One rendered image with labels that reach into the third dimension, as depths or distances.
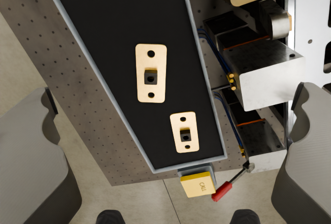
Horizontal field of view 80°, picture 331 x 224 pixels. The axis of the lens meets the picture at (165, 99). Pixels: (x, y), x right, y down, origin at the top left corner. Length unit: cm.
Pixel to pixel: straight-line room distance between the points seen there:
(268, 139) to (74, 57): 70
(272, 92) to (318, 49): 18
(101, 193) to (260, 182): 187
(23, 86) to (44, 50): 114
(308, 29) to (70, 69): 74
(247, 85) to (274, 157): 27
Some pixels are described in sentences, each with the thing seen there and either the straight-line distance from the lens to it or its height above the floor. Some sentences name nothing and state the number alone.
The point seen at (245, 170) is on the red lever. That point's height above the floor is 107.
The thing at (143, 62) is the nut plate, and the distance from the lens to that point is 26.
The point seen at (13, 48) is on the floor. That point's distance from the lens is 185.
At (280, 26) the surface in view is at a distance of 34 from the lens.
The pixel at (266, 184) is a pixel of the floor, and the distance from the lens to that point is 274.
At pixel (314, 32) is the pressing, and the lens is 50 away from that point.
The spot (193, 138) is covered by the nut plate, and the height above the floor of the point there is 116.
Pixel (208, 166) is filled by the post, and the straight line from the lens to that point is 42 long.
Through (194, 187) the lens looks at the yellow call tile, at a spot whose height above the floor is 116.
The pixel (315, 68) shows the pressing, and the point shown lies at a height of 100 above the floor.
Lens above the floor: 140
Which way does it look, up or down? 57 degrees down
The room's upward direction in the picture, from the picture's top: 179 degrees counter-clockwise
